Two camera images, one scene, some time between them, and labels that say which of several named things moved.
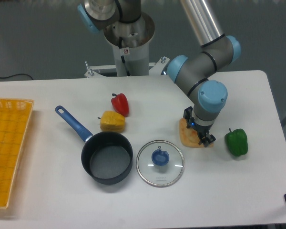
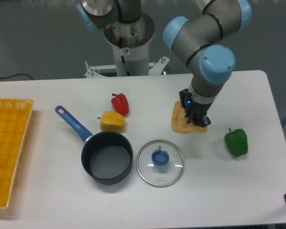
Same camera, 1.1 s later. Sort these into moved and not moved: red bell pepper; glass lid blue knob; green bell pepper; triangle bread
Moved: triangle bread
Not moved: glass lid blue knob; green bell pepper; red bell pepper
